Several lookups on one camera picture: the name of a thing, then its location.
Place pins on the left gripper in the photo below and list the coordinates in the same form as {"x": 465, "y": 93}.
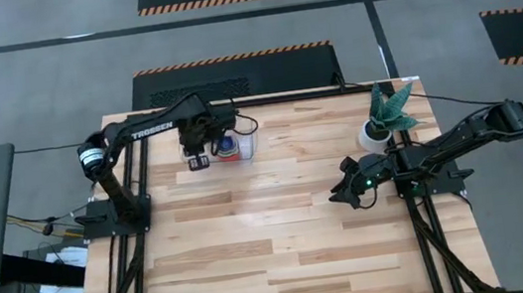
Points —
{"x": 198, "y": 136}

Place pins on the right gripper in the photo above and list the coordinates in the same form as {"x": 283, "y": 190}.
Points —
{"x": 372, "y": 175}

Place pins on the light blue measuring cup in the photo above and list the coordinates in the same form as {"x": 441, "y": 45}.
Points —
{"x": 227, "y": 143}

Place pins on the red measuring cup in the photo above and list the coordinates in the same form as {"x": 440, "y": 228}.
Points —
{"x": 232, "y": 158}

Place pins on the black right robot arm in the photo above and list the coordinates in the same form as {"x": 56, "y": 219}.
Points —
{"x": 442, "y": 149}

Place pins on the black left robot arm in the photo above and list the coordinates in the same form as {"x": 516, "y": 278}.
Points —
{"x": 154, "y": 129}

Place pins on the clear plastic basket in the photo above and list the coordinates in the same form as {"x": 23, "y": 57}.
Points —
{"x": 249, "y": 149}

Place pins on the white plant pot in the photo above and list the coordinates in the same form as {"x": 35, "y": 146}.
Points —
{"x": 366, "y": 142}

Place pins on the green snake plant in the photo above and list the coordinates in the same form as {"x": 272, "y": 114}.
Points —
{"x": 390, "y": 113}

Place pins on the black aluminium table frame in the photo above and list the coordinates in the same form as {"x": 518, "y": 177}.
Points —
{"x": 285, "y": 98}

